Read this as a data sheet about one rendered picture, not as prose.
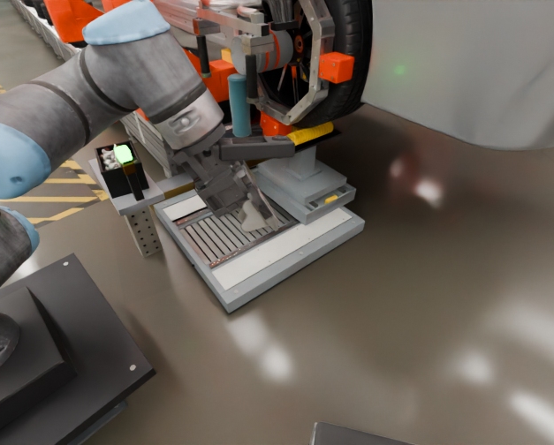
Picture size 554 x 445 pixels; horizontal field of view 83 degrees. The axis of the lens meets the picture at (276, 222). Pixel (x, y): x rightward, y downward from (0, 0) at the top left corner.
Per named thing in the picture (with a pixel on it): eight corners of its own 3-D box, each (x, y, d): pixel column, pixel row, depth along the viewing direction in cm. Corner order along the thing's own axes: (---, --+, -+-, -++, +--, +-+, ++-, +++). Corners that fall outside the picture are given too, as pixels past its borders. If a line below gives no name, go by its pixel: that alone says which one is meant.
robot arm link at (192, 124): (206, 83, 47) (208, 94, 39) (224, 112, 49) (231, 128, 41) (156, 115, 47) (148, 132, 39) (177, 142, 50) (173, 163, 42)
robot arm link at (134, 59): (105, 23, 42) (158, -19, 38) (166, 107, 49) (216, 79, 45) (58, 41, 35) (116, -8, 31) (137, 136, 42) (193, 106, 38)
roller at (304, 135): (337, 132, 150) (338, 120, 146) (289, 151, 137) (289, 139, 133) (328, 128, 154) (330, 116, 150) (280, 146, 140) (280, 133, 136)
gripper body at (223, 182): (216, 200, 56) (172, 144, 49) (257, 176, 55) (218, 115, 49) (219, 222, 50) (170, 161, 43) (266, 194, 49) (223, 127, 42)
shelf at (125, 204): (165, 199, 122) (163, 192, 120) (120, 216, 114) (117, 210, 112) (129, 154, 147) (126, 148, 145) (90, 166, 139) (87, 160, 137)
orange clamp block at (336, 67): (333, 72, 112) (352, 79, 106) (316, 77, 108) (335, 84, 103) (335, 50, 107) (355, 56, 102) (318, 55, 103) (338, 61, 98)
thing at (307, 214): (353, 200, 176) (356, 186, 169) (305, 227, 159) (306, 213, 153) (296, 163, 205) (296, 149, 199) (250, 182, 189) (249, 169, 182)
